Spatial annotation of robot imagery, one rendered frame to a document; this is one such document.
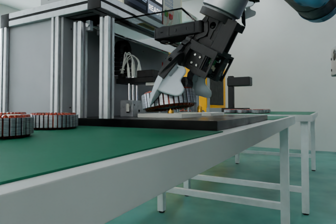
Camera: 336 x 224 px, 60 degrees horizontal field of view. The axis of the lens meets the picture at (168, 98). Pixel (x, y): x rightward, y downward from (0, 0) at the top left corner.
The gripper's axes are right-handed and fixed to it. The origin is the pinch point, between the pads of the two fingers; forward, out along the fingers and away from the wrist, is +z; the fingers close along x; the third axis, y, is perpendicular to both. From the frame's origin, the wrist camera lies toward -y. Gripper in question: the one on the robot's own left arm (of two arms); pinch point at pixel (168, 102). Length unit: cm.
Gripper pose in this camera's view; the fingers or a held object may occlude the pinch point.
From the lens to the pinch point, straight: 60.5
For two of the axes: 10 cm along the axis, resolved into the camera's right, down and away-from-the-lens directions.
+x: 5.9, 0.3, 8.1
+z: -4.0, 8.8, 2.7
